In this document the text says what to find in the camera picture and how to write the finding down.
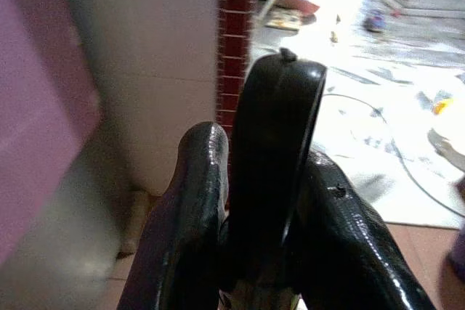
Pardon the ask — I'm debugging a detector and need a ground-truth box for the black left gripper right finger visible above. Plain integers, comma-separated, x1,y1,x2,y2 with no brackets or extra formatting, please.
289,150,437,310

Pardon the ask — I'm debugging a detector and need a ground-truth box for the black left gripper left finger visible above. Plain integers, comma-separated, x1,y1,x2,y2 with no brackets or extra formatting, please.
118,121,232,310

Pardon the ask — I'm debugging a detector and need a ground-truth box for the yellow-green dustpan with black handle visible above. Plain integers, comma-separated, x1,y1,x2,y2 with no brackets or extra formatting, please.
220,47,328,310

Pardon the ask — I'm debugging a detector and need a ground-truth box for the yellow toy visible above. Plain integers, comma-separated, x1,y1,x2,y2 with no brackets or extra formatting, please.
431,97,455,115

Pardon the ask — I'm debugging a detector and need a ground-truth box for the purple fabric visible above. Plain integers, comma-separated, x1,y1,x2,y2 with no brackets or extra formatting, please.
0,0,103,267

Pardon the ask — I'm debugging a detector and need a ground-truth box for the flat picture book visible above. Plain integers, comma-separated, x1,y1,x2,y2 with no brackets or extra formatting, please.
264,10,305,32

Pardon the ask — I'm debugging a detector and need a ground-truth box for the pink cushion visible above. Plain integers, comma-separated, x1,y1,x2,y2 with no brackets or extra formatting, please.
279,0,321,14

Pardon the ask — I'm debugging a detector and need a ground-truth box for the purple toy car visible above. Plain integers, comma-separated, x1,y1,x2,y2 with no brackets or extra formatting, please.
364,10,388,33

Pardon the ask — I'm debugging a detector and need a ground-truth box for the thin grey floor cable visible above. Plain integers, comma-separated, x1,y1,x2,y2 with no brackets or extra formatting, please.
321,93,465,217

